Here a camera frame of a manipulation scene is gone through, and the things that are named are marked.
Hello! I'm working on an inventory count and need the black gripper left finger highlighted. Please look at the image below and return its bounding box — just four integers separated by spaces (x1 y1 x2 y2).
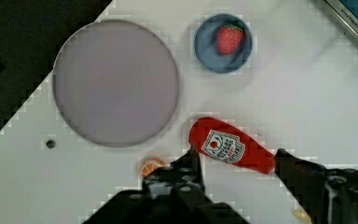
142 145 206 203

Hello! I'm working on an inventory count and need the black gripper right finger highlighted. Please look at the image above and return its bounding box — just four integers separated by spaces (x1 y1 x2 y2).
274 148 358 224

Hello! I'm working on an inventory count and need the red plush ketchup bottle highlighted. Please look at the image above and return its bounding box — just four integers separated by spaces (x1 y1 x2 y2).
188 117 275 175

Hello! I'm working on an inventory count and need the orange slice toy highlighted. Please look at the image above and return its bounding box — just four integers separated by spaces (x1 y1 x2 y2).
138 158 166 179

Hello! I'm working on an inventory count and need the round grey plate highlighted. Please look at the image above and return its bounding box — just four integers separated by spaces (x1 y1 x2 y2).
53 20 180 147

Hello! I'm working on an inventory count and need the red plush strawberry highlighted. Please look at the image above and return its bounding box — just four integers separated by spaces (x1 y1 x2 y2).
217 24 244 55

